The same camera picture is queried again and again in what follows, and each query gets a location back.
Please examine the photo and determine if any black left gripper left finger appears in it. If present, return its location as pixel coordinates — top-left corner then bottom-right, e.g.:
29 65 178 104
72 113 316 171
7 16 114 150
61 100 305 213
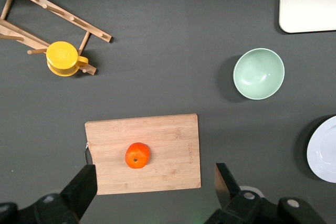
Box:
0 164 98 224

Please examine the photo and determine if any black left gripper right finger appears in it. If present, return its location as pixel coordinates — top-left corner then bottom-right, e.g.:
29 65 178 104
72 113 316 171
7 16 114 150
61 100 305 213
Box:
204 163 326 224

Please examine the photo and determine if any orange fruit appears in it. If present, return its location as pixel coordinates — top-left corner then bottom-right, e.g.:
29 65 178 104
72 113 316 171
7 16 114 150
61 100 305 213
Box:
124 142 151 169

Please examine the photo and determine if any white round plate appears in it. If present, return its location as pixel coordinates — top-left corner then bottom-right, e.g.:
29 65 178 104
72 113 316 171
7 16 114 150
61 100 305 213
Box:
306 115 336 183

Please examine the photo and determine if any wooden cutting board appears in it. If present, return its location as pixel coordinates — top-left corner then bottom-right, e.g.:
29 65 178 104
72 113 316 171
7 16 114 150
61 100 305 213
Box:
83 113 202 196

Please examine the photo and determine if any pale green bowl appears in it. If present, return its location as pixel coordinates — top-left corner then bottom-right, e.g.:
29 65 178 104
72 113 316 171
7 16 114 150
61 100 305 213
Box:
233 48 286 101

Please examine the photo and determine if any yellow cup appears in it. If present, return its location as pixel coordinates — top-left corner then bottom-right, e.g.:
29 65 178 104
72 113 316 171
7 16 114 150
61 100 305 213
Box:
46 41 89 77

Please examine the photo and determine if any wooden peg cup rack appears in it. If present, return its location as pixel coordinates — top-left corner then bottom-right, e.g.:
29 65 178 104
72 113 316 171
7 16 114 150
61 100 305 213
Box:
0 0 113 75

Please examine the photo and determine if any cream bear print tray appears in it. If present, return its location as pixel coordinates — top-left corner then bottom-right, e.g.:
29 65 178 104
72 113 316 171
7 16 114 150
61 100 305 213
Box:
278 0 336 34

